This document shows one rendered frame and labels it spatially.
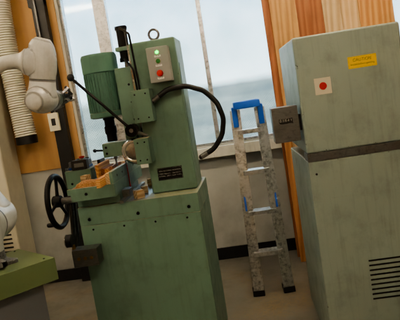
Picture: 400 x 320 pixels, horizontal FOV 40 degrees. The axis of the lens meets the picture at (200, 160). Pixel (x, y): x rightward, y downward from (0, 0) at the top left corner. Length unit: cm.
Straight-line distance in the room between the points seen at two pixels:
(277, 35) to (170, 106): 147
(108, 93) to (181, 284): 97
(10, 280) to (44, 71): 80
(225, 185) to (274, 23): 120
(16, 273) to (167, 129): 95
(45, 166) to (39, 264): 202
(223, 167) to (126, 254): 157
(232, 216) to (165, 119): 164
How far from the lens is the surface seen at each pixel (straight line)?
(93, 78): 269
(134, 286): 267
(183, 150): 259
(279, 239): 332
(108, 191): 252
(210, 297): 263
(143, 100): 252
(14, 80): 406
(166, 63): 252
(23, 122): 405
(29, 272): 224
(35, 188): 427
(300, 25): 392
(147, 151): 252
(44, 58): 220
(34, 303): 232
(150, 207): 254
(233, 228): 409
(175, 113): 258
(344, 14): 398
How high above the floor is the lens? 123
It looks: 7 degrees down
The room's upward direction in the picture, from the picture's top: 9 degrees counter-clockwise
